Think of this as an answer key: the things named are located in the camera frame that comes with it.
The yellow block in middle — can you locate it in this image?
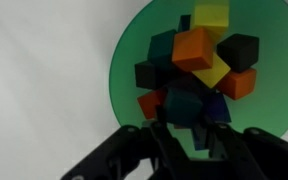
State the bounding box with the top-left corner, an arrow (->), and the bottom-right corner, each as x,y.
192,53 -> 231,88

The black block left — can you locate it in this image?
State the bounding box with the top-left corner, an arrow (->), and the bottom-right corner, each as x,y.
135,61 -> 157,89

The dark teal block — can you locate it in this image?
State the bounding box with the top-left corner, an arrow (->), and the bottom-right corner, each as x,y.
164,88 -> 203,127

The yellow block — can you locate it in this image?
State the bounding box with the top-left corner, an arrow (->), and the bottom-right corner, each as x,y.
191,0 -> 230,39
192,53 -> 231,88

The black block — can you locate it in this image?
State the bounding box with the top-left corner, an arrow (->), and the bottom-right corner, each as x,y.
217,34 -> 260,73
135,61 -> 157,89

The green bowl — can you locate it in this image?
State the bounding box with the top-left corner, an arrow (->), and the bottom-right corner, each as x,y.
109,0 -> 288,136

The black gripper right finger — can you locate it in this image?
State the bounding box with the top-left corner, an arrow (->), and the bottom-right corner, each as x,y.
202,117 -> 288,180

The orange block lower right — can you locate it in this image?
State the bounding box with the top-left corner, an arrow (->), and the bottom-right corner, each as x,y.
216,68 -> 257,100

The yellow block at top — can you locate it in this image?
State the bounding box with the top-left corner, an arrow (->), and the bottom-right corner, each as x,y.
191,0 -> 230,39

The large orange block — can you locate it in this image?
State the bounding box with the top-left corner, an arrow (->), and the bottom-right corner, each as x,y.
172,28 -> 213,72

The red-orange block left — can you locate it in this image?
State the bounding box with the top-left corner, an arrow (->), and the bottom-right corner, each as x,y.
137,89 -> 166,119

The black block right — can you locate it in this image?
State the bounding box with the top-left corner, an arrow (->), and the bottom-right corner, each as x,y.
217,34 -> 260,73

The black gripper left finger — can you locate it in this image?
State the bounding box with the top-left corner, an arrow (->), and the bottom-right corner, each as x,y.
60,106 -> 190,180

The dark blue block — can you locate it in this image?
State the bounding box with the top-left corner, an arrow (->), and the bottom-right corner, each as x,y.
204,93 -> 231,123

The dark green block upper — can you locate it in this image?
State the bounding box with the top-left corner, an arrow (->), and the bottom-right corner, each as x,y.
147,29 -> 177,70

